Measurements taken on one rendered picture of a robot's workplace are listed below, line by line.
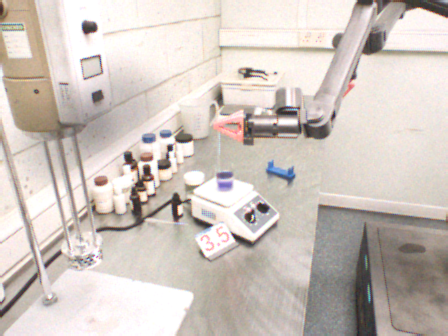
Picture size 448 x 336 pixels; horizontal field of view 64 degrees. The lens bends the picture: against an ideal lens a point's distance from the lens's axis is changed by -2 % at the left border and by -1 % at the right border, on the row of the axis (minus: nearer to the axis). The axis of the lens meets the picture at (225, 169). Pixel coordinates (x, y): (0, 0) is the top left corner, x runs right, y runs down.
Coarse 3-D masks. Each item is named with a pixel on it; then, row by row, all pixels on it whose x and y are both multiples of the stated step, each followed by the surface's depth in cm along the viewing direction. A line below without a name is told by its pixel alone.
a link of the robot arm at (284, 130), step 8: (280, 112) 89; (288, 112) 89; (296, 112) 88; (280, 120) 86; (288, 120) 85; (296, 120) 85; (280, 128) 85; (288, 128) 85; (296, 128) 85; (280, 136) 87; (288, 136) 87; (296, 136) 86
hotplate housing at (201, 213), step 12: (252, 192) 98; (192, 204) 96; (204, 204) 94; (216, 204) 92; (240, 204) 93; (204, 216) 95; (216, 216) 92; (228, 216) 90; (276, 216) 95; (228, 228) 91; (240, 228) 88; (264, 228) 91; (252, 240) 88
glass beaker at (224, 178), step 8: (224, 160) 95; (216, 168) 91; (224, 168) 95; (232, 168) 91; (216, 176) 92; (224, 176) 91; (232, 176) 92; (216, 184) 93; (224, 184) 92; (232, 184) 93; (224, 192) 93
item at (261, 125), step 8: (248, 120) 83; (256, 120) 86; (264, 120) 86; (272, 120) 86; (248, 128) 88; (256, 128) 86; (264, 128) 86; (272, 128) 86; (256, 136) 87; (264, 136) 87; (272, 136) 87; (248, 144) 85
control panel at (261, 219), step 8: (256, 200) 96; (264, 200) 97; (240, 208) 91; (256, 208) 94; (272, 208) 96; (240, 216) 90; (256, 216) 92; (264, 216) 93; (272, 216) 94; (248, 224) 89; (256, 224) 90; (264, 224) 91
